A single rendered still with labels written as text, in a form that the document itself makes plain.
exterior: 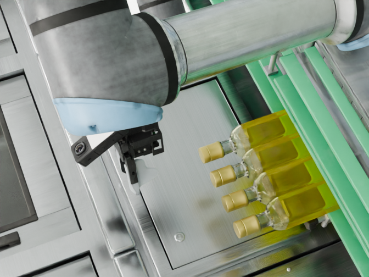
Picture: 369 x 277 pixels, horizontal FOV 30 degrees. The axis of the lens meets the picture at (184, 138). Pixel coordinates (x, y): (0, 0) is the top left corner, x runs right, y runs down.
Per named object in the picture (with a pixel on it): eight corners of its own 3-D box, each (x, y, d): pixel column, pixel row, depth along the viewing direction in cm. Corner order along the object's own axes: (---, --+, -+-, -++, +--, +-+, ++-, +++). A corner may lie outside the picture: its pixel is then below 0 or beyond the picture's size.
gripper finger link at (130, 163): (140, 186, 130) (132, 148, 125) (133, 189, 130) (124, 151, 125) (133, 173, 134) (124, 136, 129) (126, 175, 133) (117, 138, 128)
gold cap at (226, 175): (228, 169, 141) (208, 176, 140) (229, 161, 138) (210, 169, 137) (235, 183, 140) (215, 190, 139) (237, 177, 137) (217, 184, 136)
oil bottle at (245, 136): (313, 110, 150) (224, 141, 146) (319, 95, 146) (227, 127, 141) (326, 130, 148) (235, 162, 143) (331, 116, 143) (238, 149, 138)
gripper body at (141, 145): (165, 155, 130) (159, 110, 121) (122, 170, 128) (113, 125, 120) (151, 129, 135) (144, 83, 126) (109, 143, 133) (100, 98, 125)
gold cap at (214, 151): (224, 160, 141) (205, 167, 141) (217, 149, 144) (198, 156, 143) (223, 148, 139) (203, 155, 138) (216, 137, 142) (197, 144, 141)
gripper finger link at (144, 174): (164, 194, 135) (156, 156, 130) (135, 204, 133) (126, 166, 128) (158, 185, 137) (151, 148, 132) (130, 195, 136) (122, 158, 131)
